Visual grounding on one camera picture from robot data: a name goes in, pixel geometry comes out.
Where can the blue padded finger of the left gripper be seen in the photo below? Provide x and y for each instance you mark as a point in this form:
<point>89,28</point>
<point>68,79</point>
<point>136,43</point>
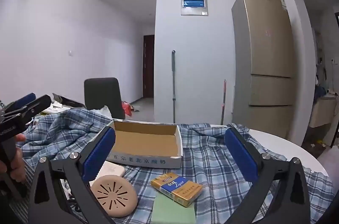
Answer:
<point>23,101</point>

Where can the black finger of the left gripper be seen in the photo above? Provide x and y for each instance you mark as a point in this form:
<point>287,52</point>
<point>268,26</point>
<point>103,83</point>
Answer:
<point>30,110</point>

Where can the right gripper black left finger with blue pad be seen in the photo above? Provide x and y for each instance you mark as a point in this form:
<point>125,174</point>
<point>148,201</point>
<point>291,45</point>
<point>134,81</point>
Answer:
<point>48,202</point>

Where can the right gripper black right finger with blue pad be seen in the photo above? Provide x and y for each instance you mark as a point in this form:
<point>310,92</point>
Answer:
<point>290,201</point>

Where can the round beige perforated puff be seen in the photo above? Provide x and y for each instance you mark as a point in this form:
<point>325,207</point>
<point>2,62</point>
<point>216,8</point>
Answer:
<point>115,194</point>

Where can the gold blue cigarette pack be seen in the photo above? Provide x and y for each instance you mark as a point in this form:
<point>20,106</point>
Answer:
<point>177,188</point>

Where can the green square pad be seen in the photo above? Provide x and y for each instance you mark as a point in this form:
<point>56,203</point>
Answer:
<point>166,211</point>

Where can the person's left hand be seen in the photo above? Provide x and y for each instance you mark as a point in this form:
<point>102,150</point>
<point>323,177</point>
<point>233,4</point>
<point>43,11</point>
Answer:
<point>17,164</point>

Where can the white round table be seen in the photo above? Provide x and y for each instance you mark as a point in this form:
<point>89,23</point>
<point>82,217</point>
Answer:
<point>288,150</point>

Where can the white power bank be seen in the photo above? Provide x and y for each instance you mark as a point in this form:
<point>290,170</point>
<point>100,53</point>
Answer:
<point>109,168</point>

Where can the black office chair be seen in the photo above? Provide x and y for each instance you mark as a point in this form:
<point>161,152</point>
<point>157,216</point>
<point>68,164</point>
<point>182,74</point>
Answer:
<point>100,92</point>

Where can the blue plaid cloth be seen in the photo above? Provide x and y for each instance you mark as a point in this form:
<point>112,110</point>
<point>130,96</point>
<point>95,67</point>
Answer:
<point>206,161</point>

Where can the white plastic bag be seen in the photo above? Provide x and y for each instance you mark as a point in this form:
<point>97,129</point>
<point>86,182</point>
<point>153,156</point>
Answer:
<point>104,111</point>

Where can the shallow cardboard box tray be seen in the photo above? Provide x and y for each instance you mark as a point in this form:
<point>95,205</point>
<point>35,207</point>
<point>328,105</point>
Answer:
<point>146,144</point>

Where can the red plastic bag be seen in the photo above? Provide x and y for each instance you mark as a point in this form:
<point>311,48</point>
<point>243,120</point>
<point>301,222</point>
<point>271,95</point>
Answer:
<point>127,108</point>

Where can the gold refrigerator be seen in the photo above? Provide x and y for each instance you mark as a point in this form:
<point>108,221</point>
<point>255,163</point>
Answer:
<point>264,91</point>

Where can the dark wooden door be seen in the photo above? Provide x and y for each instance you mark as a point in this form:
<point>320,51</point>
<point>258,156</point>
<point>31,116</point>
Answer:
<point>148,66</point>

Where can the wall electrical panel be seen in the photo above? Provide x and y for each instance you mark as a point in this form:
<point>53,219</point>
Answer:
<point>194,8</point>

